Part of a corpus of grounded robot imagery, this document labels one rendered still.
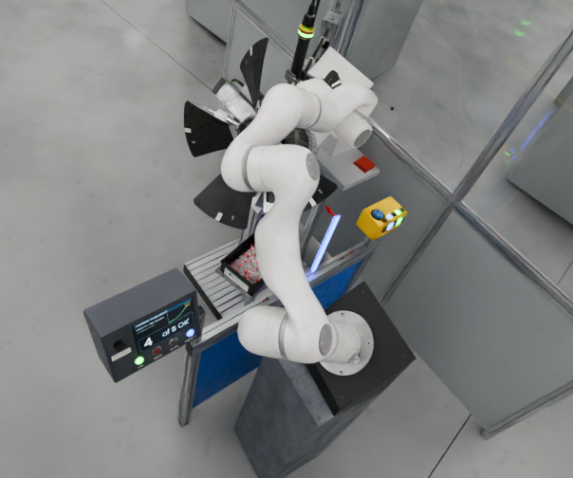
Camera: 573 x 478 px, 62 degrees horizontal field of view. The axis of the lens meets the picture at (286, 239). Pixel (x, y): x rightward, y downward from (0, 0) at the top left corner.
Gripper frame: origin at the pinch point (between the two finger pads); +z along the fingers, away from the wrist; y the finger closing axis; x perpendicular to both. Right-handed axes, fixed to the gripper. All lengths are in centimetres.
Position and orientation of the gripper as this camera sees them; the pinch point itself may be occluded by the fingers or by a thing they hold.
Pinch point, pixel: (295, 75)
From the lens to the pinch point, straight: 158.3
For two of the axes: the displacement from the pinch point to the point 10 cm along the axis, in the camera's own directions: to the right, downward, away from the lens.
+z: -6.0, -7.0, 3.8
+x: 2.1, -6.0, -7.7
